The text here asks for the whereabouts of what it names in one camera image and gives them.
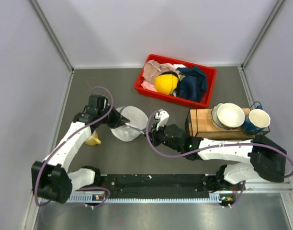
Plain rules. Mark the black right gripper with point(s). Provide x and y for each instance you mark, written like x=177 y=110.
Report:
x=153 y=134

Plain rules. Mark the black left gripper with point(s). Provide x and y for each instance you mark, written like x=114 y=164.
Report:
x=118 y=120

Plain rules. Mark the white mesh laundry bag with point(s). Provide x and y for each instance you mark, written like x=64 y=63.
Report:
x=135 y=127

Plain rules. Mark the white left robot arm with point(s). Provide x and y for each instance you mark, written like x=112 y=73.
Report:
x=50 y=177

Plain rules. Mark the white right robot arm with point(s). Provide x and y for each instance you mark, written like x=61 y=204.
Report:
x=254 y=158

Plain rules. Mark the yellow mug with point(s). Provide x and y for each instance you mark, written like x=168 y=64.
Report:
x=93 y=139

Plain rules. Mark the navy blue garment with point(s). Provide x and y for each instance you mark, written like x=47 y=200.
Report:
x=193 y=85

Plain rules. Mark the beige garment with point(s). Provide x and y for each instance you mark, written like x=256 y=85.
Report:
x=151 y=70

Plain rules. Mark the red plastic bin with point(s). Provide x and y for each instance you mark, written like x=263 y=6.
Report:
x=204 y=103

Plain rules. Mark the pink garment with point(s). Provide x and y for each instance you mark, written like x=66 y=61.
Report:
x=166 y=67

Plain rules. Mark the white garment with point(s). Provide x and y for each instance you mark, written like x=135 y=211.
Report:
x=176 y=66

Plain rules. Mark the cream bowl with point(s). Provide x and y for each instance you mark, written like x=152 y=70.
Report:
x=227 y=116

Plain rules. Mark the blue cup cream inside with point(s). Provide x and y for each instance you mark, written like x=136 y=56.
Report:
x=256 y=120

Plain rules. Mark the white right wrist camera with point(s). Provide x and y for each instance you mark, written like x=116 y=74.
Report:
x=162 y=117

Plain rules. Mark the black wire wooden shelf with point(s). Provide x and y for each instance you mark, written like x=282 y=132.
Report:
x=199 y=123

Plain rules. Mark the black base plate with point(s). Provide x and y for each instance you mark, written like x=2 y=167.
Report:
x=162 y=185

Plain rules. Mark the grey slotted cable duct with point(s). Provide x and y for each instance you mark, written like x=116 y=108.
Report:
x=91 y=198

